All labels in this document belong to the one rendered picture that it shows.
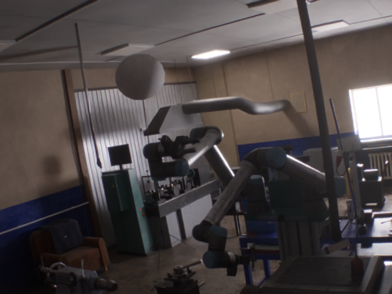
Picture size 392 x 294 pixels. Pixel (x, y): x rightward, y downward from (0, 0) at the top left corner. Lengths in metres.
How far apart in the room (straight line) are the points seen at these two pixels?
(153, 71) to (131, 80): 0.34
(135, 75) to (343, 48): 4.92
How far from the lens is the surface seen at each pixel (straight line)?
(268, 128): 9.74
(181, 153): 2.17
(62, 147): 7.09
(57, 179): 6.98
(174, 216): 7.22
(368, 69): 9.00
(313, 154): 8.99
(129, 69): 5.85
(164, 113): 7.43
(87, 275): 3.21
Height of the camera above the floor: 2.22
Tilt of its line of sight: 5 degrees down
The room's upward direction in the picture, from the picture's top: 10 degrees counter-clockwise
